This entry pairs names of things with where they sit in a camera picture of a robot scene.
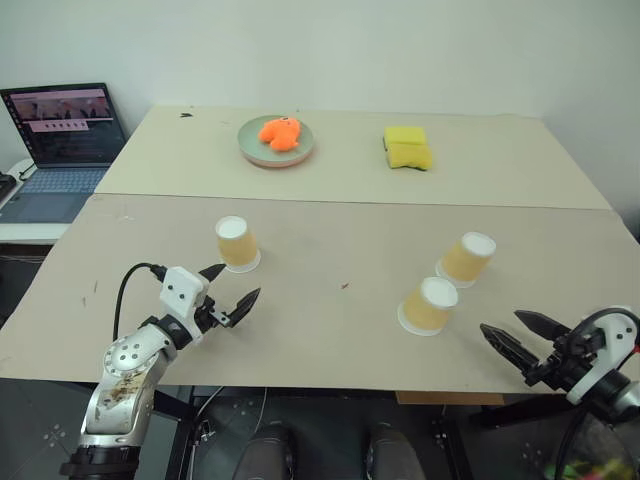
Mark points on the open grey laptop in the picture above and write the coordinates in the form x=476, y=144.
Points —
x=65, y=135

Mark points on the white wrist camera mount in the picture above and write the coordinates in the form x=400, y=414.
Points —
x=181, y=292
x=619, y=336

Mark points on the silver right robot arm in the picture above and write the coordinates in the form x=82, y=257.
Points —
x=612, y=395

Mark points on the dark rounded shape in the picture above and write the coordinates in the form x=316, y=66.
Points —
x=395, y=455
x=267, y=455

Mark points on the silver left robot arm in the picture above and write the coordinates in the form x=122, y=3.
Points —
x=122, y=380

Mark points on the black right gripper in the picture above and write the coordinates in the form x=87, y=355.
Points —
x=567, y=362

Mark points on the green and pink plate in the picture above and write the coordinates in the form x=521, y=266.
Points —
x=250, y=145

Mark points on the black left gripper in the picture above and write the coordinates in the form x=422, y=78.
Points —
x=206, y=315

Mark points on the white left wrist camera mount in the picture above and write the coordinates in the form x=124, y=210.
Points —
x=181, y=292

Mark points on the yellow sponge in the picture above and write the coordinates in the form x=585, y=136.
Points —
x=410, y=157
x=405, y=135

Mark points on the brown cardboard piece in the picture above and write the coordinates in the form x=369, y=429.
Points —
x=450, y=398

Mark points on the yellow paper cup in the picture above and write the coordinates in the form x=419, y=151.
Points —
x=236, y=247
x=465, y=260
x=425, y=307

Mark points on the orange plush toy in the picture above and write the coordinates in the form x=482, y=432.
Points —
x=280, y=134

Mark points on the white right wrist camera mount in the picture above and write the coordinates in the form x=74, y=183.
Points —
x=619, y=336

